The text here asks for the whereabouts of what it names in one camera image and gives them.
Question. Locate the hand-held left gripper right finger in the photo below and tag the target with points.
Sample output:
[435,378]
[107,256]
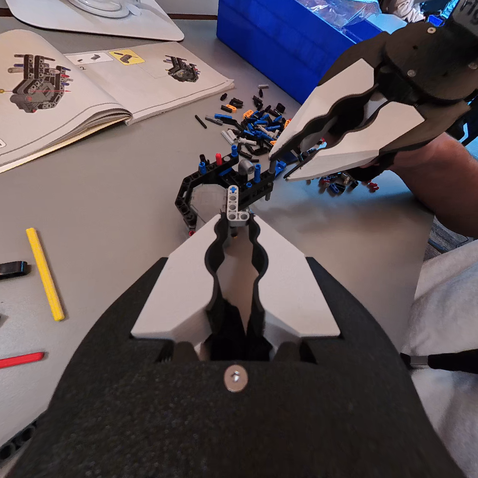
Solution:
[298,298]

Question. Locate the grey angled lego beam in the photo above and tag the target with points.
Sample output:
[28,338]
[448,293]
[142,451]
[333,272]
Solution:
[233,209]

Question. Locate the black lego frame assembly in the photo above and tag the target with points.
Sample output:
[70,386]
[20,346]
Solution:
[257,190]

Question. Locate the short black lego beam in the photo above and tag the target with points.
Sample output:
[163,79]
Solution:
[13,269]

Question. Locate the clear plastic bag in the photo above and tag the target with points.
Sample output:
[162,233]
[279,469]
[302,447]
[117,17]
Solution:
[336,11]

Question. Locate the person's white shirt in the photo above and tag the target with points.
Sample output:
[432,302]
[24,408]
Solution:
[448,298]

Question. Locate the open instruction booklet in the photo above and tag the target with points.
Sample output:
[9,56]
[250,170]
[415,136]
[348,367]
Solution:
[93,93]

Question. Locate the person's right forearm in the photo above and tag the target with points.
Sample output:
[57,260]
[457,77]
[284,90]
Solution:
[448,179]

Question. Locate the blue plastic bin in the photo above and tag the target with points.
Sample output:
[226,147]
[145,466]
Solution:
[373,30]
[269,44]

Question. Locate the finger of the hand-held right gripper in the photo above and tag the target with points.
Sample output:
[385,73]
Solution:
[336,86]
[373,142]

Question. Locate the yellow lego axle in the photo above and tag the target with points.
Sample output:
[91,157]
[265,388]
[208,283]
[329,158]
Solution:
[44,274]

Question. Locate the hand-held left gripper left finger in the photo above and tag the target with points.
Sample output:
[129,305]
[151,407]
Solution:
[171,298]

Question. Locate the long black lego beam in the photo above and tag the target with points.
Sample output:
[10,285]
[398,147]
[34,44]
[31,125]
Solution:
[18,442]

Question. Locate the red lego axle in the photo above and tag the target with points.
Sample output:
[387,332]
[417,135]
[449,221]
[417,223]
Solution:
[20,360]

